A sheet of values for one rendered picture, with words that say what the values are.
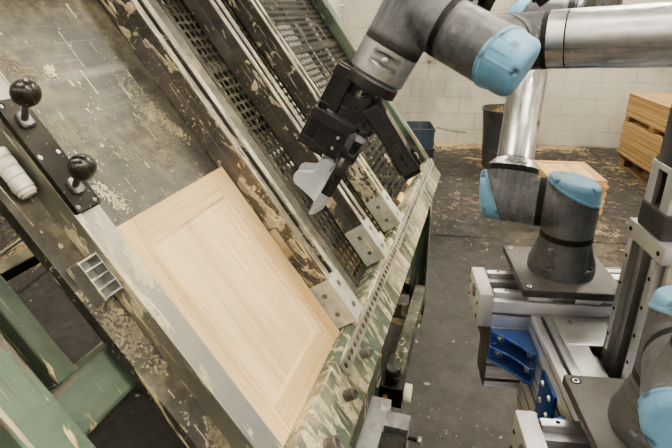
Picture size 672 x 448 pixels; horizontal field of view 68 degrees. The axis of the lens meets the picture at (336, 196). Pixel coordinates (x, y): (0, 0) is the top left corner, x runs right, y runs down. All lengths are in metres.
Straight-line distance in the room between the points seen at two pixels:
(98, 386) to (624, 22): 0.86
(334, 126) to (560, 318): 0.83
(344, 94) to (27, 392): 0.52
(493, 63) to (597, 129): 6.28
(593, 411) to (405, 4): 0.67
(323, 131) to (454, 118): 5.77
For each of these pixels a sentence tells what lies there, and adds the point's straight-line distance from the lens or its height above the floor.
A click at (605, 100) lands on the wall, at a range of 6.80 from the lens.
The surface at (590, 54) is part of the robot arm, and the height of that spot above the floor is 1.57.
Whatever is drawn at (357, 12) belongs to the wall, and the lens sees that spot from 6.22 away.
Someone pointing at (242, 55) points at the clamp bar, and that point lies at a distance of 1.48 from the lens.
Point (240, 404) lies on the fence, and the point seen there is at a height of 1.01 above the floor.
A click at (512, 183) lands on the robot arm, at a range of 1.21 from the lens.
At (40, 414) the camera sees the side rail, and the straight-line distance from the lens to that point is 0.72.
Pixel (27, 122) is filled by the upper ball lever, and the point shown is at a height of 1.47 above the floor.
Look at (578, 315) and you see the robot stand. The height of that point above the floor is 0.95.
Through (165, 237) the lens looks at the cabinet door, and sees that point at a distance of 0.96.
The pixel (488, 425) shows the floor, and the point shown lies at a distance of 2.36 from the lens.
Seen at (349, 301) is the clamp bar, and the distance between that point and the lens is 1.23.
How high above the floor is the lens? 1.63
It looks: 21 degrees down
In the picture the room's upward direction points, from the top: straight up
